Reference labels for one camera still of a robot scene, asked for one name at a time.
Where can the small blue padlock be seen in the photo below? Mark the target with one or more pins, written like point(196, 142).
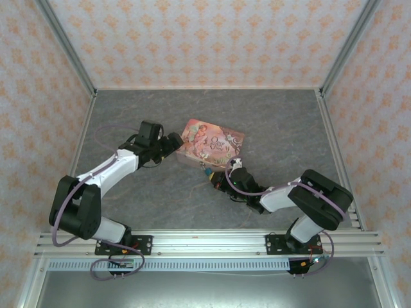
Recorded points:
point(207, 170)

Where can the pink illustrated tin box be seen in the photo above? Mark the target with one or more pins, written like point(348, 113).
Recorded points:
point(208, 141)

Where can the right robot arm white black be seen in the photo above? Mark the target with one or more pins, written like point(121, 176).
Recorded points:
point(276, 199)

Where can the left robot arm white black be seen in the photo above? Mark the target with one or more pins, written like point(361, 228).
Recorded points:
point(109, 167)

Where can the small circuit board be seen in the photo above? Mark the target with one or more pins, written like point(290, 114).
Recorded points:
point(309, 263)
point(123, 264)

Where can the grey metal sheet panel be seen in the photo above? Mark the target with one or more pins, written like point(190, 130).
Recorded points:
point(205, 290)

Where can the aluminium mounting rail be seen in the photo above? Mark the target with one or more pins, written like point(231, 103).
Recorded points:
point(205, 244)

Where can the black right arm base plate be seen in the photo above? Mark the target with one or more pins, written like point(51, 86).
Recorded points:
point(274, 244)

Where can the aluminium table edge rail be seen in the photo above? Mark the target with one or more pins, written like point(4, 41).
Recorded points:
point(337, 154)
point(77, 150)

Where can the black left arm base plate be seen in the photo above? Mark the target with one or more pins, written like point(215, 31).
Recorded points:
point(144, 244)

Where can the aluminium frame post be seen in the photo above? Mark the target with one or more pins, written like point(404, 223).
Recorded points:
point(350, 48)
point(67, 48)

